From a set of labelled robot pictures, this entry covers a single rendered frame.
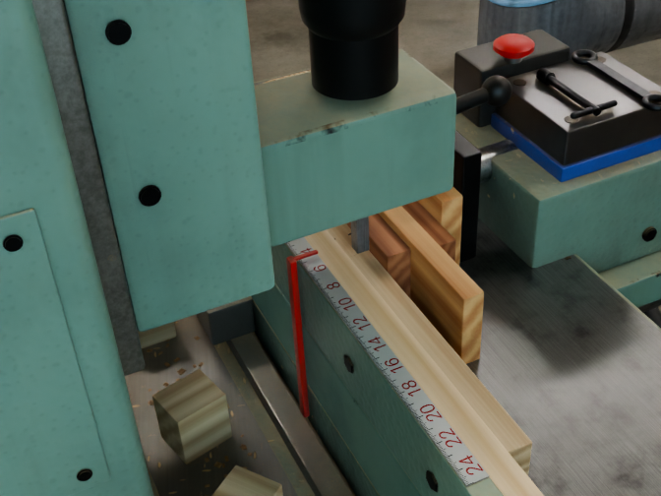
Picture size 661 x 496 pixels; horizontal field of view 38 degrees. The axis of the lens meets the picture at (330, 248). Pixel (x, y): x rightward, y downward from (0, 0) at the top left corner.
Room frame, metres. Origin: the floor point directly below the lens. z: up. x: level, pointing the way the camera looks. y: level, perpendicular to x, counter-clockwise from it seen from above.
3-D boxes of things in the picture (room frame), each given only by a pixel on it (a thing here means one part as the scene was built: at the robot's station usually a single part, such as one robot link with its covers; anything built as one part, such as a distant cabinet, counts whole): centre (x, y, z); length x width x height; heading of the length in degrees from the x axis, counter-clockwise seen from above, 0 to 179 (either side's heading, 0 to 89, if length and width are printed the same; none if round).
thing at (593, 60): (0.62, -0.22, 1.00); 0.10 x 0.02 x 0.01; 23
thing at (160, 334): (0.60, 0.16, 0.82); 0.04 x 0.04 x 0.03; 24
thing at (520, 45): (0.65, -0.14, 1.02); 0.03 x 0.03 x 0.01
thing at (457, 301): (0.56, -0.03, 0.93); 0.26 x 0.01 x 0.06; 23
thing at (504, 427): (0.61, 0.02, 0.92); 0.59 x 0.02 x 0.04; 23
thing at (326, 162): (0.50, 0.00, 1.03); 0.14 x 0.07 x 0.09; 113
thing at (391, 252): (0.58, -0.01, 0.93); 0.18 x 0.02 x 0.05; 23
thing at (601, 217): (0.63, -0.18, 0.92); 0.15 x 0.13 x 0.09; 23
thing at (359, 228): (0.51, -0.02, 0.97); 0.01 x 0.01 x 0.05; 23
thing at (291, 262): (0.49, 0.02, 0.89); 0.02 x 0.01 x 0.14; 113
